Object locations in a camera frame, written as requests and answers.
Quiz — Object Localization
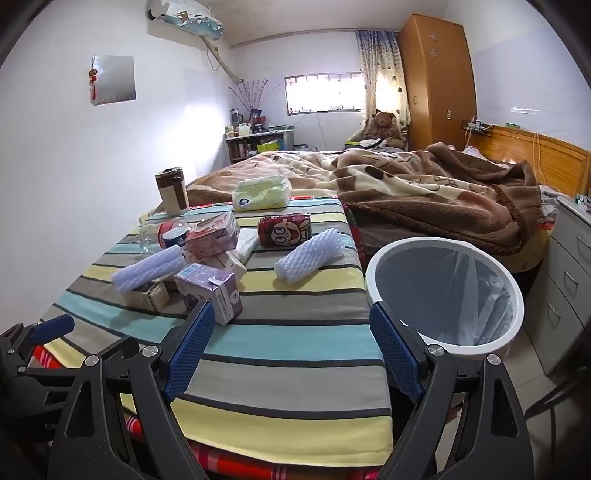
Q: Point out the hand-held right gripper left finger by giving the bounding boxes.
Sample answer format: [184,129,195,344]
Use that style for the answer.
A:
[54,300,218,480]

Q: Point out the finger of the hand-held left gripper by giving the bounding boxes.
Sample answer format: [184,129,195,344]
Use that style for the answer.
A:
[0,315,75,370]
[18,336,140,384]

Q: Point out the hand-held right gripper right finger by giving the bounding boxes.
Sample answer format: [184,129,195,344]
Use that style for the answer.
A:
[369,300,529,480]

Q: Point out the small beige box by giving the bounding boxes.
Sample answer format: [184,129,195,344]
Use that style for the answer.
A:
[122,280,171,312]

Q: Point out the purple drink carton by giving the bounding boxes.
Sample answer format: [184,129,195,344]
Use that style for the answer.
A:
[174,264,244,326]

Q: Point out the clear plastic bin liner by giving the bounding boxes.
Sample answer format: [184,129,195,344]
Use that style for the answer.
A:
[375,247,515,347]

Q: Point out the white medicine box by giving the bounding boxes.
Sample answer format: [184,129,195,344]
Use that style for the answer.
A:
[203,251,248,282]

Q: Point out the pink strawberry milk carton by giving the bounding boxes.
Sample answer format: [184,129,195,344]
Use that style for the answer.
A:
[185,212,241,259]

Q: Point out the clear plastic bottle red label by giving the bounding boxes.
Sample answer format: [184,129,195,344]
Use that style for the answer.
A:
[139,220,192,254]

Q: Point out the white round trash bin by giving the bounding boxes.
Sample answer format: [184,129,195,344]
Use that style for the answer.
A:
[365,237,526,361]

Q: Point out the red cartoon drink can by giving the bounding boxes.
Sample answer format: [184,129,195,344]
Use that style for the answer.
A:
[257,213,312,250]

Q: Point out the striped bed sheet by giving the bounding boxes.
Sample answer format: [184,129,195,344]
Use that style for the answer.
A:
[39,196,393,467]

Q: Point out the red plaid cloth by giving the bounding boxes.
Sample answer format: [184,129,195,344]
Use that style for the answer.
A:
[28,194,384,480]

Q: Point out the beige and brown thermos cup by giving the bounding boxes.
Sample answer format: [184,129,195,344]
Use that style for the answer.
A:
[154,166,189,217]

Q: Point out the brown patterned blanket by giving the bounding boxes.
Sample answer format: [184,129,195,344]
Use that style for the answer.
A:
[185,143,543,259]

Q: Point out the black metal chair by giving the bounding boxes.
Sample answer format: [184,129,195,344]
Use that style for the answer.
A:
[526,355,591,480]

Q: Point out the green soft tissue pack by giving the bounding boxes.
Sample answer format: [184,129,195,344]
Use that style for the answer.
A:
[232,176,293,212]

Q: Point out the yellow mattress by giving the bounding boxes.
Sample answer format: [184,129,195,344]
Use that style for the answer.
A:
[489,226,552,278]

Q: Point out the grey drawer cabinet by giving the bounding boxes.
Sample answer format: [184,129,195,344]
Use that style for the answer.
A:
[522,194,591,377]

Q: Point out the cluttered shelf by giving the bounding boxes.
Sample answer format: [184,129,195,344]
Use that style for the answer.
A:
[225,124,296,162]

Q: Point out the brown teddy bear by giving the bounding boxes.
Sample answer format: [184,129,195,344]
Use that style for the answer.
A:
[365,111,403,141]

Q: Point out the group of bottles and jars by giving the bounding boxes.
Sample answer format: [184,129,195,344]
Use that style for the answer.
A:
[225,108,271,137]

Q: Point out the wooden bed headboard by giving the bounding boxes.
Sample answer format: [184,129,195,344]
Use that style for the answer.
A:
[471,126,591,195]

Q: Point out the dry branch decoration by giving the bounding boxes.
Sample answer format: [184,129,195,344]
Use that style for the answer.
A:
[229,78,281,114]

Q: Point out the window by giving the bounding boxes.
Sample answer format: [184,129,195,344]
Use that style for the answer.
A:
[284,71,364,115]

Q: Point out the wooden wardrobe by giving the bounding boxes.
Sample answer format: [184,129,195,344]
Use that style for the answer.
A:
[398,13,478,152]

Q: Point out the spotted curtain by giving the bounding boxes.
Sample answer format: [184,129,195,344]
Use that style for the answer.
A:
[355,28,411,134]

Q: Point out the wrapped air conditioner pipe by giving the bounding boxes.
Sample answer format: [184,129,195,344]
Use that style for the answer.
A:
[203,37,245,85]

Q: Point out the black wall shelf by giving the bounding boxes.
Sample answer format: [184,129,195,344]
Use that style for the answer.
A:
[461,117,495,137]

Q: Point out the silver wall panel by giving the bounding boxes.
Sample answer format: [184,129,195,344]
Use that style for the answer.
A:
[91,55,137,106]

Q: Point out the wall air conditioner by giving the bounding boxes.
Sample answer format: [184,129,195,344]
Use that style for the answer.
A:
[147,0,225,40]

